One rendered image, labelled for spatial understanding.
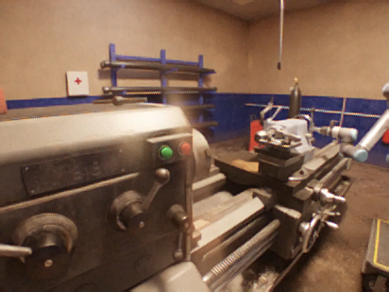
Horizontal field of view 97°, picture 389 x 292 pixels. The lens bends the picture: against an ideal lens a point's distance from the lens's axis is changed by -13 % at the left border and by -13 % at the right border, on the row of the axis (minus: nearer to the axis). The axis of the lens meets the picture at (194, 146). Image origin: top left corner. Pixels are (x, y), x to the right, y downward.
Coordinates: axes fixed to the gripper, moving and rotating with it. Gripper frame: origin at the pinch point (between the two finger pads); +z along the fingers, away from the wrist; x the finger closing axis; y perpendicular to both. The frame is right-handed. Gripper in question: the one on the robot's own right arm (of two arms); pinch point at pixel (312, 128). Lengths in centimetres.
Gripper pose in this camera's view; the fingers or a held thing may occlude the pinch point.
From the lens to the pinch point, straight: 190.2
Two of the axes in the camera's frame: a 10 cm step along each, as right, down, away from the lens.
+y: 0.0, 9.6, 2.7
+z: -6.4, -2.1, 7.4
